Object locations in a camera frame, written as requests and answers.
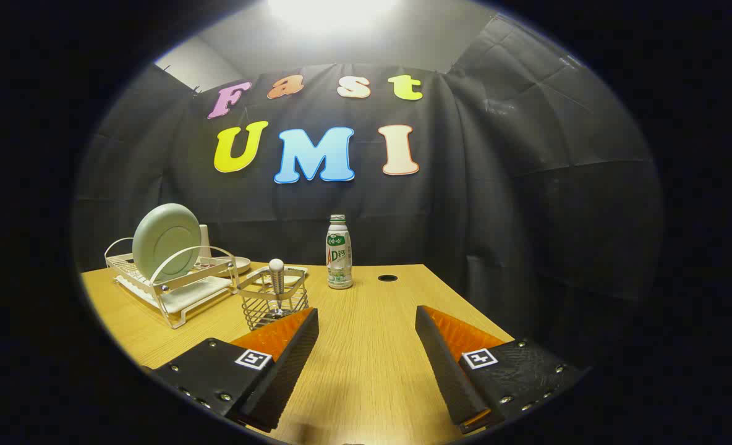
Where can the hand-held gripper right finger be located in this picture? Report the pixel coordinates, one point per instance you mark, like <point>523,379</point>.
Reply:
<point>446,371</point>

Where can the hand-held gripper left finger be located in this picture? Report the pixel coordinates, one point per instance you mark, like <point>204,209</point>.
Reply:
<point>285,371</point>

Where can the pale green plate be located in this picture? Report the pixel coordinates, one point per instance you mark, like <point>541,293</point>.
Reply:
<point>165,241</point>

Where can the round white meat dish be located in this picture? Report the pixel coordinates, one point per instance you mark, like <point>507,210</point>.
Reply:
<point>243,264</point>

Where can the white divided bean tray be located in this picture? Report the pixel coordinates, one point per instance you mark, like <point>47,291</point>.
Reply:
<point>293,278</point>

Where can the white green label drink bottle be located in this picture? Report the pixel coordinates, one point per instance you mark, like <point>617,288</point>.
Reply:
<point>339,259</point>

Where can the white toaster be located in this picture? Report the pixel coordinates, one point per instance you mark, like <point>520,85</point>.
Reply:
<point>204,241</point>

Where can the black backdrop cloth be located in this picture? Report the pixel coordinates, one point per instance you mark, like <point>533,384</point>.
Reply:
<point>496,185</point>

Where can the ceiling light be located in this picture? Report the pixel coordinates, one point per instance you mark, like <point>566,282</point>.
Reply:
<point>335,11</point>

